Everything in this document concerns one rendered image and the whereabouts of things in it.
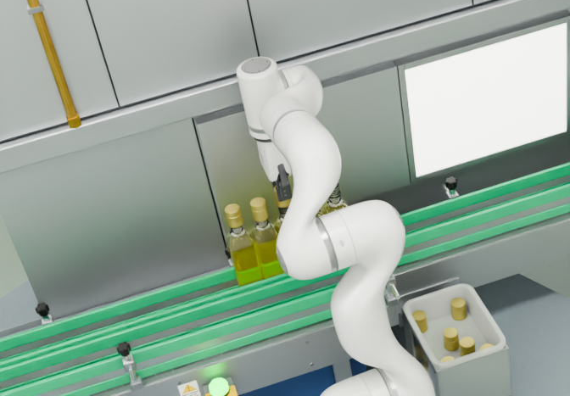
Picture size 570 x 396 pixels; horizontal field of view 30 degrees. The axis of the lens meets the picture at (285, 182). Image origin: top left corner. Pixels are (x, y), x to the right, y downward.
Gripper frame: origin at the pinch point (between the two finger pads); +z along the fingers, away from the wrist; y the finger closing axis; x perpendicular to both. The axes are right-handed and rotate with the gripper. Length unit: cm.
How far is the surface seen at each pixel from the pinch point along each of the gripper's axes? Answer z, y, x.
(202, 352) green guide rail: 27.4, 13.3, -27.2
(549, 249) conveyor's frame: 38, 7, 61
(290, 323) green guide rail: 27.2, 13.6, -6.5
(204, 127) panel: -12.8, -12.1, -12.1
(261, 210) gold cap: 3.3, 1.8, -5.7
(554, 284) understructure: 73, -14, 72
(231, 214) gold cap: 2.3, 1.2, -12.4
